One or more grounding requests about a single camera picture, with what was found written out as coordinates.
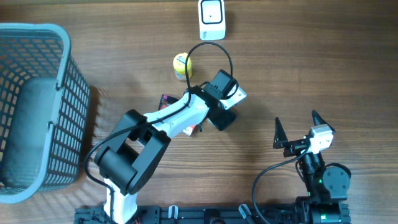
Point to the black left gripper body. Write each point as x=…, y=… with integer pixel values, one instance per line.
x=223, y=118

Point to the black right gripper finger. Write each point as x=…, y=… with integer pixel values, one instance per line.
x=318, y=120
x=280, y=138

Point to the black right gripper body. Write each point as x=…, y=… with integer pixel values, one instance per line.
x=294, y=147

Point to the yellow candy bottle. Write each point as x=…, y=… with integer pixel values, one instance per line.
x=181, y=63

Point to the red white snack box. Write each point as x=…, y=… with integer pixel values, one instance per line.
x=189, y=130

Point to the black red snack packet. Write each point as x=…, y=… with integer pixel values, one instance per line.
x=166, y=100

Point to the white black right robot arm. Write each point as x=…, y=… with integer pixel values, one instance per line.
x=326, y=184

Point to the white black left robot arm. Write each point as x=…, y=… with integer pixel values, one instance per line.
x=128, y=157

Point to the white barcode scanner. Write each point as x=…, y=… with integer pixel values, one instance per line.
x=212, y=19

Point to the grey plastic mesh basket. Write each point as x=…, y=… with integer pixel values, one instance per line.
x=44, y=109

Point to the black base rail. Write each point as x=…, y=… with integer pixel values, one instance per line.
x=217, y=214

